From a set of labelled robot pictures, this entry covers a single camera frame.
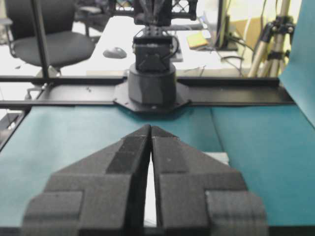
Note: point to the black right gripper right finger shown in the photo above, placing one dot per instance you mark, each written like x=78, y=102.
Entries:
x=197, y=195

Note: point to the black office chair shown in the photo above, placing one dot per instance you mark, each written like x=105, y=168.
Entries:
x=64, y=46

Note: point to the clear zip bag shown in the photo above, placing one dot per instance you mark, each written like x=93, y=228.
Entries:
x=150, y=213

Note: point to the grey computer mouse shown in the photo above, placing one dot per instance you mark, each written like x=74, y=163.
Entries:
x=115, y=53

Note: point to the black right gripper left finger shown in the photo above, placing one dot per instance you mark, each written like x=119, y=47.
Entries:
x=102, y=194

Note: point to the black vertical frame post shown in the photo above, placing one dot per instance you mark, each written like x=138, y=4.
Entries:
x=39, y=30

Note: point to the yellow sticky note pad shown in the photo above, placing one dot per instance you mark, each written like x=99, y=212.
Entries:
x=196, y=40

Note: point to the black frame rail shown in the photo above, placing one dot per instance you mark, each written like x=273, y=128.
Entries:
x=192, y=91

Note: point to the teal backdrop sheet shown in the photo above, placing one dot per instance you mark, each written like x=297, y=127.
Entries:
x=298, y=77

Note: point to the metal camera tripod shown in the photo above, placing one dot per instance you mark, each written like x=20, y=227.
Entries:
x=268, y=59

